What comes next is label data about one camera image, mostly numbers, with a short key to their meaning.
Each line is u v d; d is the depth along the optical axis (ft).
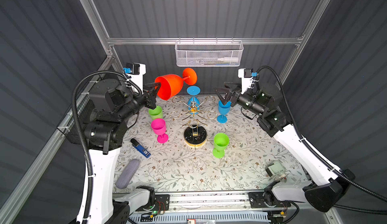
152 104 1.53
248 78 1.72
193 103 2.41
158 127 2.84
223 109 3.07
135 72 1.42
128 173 2.65
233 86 2.06
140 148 3.04
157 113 3.02
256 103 1.72
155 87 1.72
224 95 1.76
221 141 2.81
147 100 1.51
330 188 1.22
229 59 2.93
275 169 2.61
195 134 3.16
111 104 1.20
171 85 1.58
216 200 2.48
